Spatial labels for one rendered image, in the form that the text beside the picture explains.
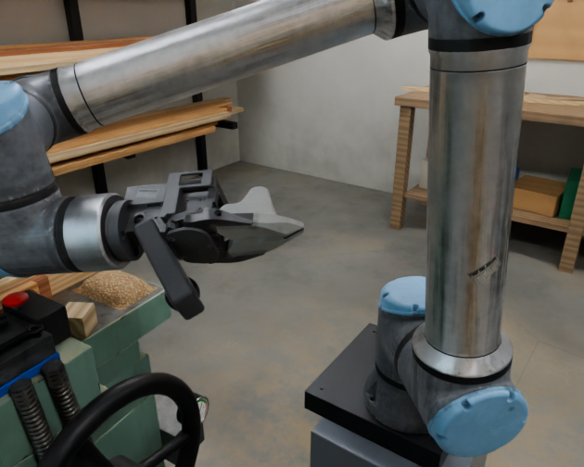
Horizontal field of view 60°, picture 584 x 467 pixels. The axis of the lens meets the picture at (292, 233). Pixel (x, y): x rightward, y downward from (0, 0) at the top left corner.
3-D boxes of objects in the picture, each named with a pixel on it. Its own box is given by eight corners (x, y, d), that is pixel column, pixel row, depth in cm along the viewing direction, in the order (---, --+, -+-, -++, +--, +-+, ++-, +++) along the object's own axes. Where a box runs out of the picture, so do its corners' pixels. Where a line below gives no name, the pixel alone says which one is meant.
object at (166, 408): (179, 468, 99) (175, 437, 96) (133, 442, 105) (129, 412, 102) (207, 438, 106) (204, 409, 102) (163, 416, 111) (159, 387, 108)
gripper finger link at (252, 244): (304, 192, 58) (225, 199, 59) (303, 236, 55) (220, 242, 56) (308, 208, 60) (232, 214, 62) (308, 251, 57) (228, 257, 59)
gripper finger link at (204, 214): (250, 203, 52) (169, 210, 54) (249, 216, 52) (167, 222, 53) (260, 229, 56) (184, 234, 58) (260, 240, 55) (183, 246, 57)
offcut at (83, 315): (72, 321, 81) (69, 301, 80) (97, 321, 81) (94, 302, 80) (60, 337, 77) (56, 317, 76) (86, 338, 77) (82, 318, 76)
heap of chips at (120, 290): (121, 310, 84) (119, 296, 83) (71, 291, 90) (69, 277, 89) (158, 288, 91) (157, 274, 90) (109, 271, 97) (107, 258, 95)
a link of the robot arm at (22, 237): (-56, 218, 55) (-19, 295, 60) (49, 208, 54) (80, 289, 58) (-2, 186, 64) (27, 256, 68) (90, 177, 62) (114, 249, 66)
